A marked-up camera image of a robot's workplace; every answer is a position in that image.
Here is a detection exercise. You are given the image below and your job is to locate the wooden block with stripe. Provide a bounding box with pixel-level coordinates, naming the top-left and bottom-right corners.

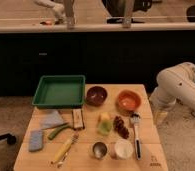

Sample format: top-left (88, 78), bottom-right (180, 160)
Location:
top-left (72, 109), bottom-right (85, 130)

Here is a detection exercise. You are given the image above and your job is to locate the white cup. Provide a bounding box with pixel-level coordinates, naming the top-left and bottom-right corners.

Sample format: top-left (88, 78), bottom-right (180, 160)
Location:
top-left (110, 139), bottom-right (134, 160)

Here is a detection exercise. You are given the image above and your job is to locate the small metal cup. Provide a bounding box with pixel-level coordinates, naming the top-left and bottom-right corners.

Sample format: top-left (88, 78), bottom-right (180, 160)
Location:
top-left (92, 142), bottom-right (107, 159)

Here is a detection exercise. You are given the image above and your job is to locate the orange bowl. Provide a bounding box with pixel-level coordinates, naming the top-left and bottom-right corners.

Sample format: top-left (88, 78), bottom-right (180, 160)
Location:
top-left (116, 90), bottom-right (141, 111)

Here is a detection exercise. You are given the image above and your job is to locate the blue sponge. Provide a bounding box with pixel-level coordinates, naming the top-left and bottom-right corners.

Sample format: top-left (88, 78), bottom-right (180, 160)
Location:
top-left (28, 130), bottom-right (43, 152)

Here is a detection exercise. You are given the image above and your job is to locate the dark red grape bunch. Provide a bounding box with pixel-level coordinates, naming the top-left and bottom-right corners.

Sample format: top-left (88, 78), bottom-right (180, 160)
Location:
top-left (113, 116), bottom-right (129, 139)

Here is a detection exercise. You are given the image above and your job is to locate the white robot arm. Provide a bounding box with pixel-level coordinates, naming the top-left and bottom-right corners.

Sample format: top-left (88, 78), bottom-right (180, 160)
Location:
top-left (149, 62), bottom-right (195, 125)

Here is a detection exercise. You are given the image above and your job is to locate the light blue cloth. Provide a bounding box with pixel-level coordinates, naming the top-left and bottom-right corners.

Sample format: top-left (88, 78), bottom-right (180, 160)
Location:
top-left (40, 110), bottom-right (64, 129)

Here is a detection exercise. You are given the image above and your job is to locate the green vegetable toy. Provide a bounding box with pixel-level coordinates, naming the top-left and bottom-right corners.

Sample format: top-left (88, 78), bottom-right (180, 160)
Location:
top-left (47, 124), bottom-right (72, 140)

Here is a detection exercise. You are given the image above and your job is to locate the green plastic tray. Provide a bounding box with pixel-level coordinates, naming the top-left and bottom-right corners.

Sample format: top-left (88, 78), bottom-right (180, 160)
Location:
top-left (32, 75), bottom-right (85, 109)

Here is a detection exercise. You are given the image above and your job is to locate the yellow green toy fruit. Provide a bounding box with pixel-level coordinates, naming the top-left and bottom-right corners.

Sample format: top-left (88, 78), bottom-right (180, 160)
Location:
top-left (97, 112), bottom-right (112, 136)

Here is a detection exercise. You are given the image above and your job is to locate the dark maroon bowl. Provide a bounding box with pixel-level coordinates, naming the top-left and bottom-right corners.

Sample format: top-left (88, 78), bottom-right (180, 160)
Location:
top-left (86, 86), bottom-right (108, 106)

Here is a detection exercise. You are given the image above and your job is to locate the black chair base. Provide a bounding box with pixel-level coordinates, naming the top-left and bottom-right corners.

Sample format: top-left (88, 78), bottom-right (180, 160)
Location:
top-left (0, 133), bottom-right (16, 145)

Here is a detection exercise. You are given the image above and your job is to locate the yellow handled utensil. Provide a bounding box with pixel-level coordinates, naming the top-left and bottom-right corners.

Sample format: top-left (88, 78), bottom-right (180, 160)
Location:
top-left (51, 139), bottom-right (72, 164)

